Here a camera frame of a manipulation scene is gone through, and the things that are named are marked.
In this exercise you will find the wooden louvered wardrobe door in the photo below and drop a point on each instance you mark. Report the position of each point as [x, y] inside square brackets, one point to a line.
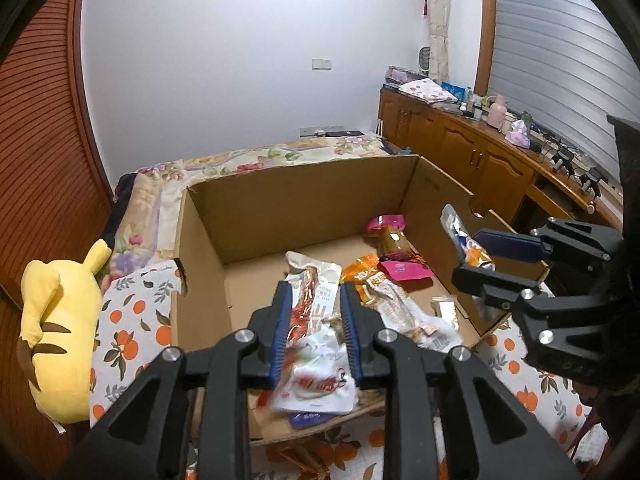
[40, 135]

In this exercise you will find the dark cloth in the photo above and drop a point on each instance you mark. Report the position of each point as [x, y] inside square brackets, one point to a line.
[120, 200]

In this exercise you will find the pink bottle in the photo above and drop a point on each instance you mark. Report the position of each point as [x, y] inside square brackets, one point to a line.
[496, 112]

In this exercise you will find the white desk fan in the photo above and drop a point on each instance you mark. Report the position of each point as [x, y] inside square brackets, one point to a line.
[424, 60]

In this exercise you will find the small white snack packet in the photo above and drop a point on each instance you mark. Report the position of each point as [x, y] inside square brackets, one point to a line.
[312, 290]

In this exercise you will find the orange print bedsheet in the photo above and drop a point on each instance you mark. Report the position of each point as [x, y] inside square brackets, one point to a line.
[125, 330]

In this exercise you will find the beige patterned curtain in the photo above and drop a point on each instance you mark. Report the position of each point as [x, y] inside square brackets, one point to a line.
[436, 20]

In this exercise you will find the white red lettered snack packet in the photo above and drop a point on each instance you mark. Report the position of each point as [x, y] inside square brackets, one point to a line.
[320, 385]

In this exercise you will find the yellow plush toy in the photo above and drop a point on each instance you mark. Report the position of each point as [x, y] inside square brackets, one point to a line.
[55, 310]

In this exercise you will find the purple cloth bundle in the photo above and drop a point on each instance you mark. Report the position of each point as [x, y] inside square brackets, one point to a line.
[402, 74]

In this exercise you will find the clear brown snack packet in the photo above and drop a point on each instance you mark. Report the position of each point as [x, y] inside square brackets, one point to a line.
[445, 310]

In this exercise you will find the grey window blind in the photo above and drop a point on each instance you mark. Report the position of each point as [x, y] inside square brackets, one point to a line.
[550, 50]

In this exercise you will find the blue box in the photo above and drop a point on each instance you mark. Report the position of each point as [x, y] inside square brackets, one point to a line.
[454, 91]

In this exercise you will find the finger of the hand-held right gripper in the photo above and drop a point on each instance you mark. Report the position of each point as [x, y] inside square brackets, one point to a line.
[495, 285]
[505, 247]

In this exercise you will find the pink drumstick snack packet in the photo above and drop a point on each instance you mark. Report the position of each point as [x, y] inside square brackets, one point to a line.
[395, 245]

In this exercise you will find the folded floral cloth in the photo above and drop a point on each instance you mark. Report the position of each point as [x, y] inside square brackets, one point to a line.
[425, 90]

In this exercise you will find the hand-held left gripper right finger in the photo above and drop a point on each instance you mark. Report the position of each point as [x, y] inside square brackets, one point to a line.
[352, 325]

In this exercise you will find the white wall switch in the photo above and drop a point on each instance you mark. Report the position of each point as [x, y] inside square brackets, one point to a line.
[321, 64]

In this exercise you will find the brown cardboard box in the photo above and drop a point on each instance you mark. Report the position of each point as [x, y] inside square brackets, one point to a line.
[300, 205]

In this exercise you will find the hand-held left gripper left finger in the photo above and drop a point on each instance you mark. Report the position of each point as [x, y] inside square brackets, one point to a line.
[282, 320]

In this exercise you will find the teal snack packet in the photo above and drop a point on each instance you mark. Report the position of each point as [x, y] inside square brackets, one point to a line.
[310, 419]

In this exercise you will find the purple tissue pack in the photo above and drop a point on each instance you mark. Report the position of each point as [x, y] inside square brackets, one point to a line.
[517, 135]

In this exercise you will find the large orange white snack packet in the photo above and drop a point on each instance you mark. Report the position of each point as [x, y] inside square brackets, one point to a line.
[395, 305]

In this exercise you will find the long wooden cabinet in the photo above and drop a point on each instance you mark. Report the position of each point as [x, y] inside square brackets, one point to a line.
[450, 145]

